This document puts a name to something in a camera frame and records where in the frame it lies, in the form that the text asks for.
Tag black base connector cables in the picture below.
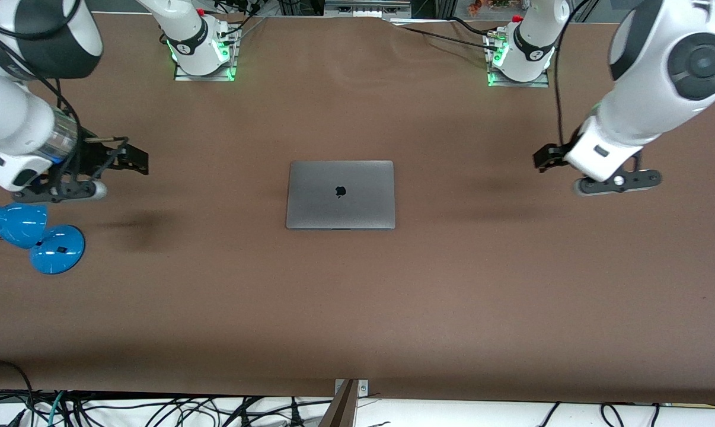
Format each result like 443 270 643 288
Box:
212 0 269 45

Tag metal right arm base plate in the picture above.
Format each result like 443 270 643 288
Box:
174 24 240 82

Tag short black table cable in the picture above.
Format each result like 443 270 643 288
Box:
449 17 500 37

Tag metal table edge bracket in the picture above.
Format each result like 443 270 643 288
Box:
334 378 369 397

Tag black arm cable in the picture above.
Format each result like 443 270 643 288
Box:
553 0 592 149
0 0 130 196

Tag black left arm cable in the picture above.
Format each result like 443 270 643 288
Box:
553 0 592 149

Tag thick black looped cable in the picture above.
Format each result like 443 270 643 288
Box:
0 359 35 427

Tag grey laptop with black keyboard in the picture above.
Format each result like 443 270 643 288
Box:
285 160 396 231

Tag long black table cable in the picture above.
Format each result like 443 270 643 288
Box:
392 24 503 54

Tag teal cable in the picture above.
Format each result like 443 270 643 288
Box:
48 390 68 427

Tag dark angled beam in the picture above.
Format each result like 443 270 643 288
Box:
317 380 359 427

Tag blue desk lamp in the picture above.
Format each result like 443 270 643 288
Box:
0 198 87 275

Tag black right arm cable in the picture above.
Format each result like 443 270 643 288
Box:
0 0 130 196

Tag brown table cover sheet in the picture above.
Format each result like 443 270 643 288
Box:
0 11 715 405

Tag grey metal box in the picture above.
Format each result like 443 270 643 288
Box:
324 0 413 18

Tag orange background object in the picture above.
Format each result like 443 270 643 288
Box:
467 0 512 14

